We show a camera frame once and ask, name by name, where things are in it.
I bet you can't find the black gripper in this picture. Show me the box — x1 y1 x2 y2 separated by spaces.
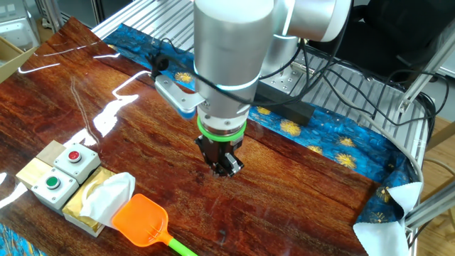
194 136 245 178

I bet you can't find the orange green toy shovel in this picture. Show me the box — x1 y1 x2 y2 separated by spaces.
112 193 198 256

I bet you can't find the black foam block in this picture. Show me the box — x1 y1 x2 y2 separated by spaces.
254 80 316 127

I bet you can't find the blue starry painting cloth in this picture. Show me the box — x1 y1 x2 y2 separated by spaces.
0 23 424 256

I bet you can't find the white tissue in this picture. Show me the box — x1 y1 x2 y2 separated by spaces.
79 171 137 229

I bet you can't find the gold tissue box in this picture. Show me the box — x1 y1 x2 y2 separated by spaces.
62 166 118 238

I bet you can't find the light wooden block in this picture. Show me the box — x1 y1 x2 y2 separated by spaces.
15 157 54 191
35 139 68 167

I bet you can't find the cardboard box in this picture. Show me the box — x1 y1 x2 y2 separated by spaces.
0 35 38 85

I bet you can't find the silver metal cabinet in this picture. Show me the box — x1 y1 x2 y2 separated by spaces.
0 0 41 50

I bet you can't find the green flange ring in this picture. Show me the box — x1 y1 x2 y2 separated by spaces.
197 116 248 143

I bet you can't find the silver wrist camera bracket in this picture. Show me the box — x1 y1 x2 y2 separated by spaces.
154 73 206 121

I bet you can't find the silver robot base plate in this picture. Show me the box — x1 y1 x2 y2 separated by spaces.
261 65 316 95

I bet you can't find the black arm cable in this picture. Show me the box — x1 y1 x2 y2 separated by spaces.
147 37 342 114

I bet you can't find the red button switch box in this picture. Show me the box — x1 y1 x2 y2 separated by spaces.
53 142 102 185

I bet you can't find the green button switch box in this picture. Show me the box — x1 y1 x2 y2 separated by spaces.
31 167 80 216

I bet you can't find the grey thick cable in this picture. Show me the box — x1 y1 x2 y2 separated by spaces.
332 90 426 186

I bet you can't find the black cable bundle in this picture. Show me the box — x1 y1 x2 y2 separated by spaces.
298 38 451 127

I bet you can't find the slanted aluminium frame bar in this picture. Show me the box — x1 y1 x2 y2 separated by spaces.
397 21 455 114

